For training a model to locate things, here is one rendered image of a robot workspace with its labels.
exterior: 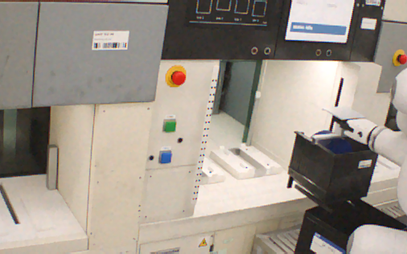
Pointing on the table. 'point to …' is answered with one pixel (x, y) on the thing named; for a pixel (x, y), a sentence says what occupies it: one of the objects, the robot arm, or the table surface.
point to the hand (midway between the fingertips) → (343, 118)
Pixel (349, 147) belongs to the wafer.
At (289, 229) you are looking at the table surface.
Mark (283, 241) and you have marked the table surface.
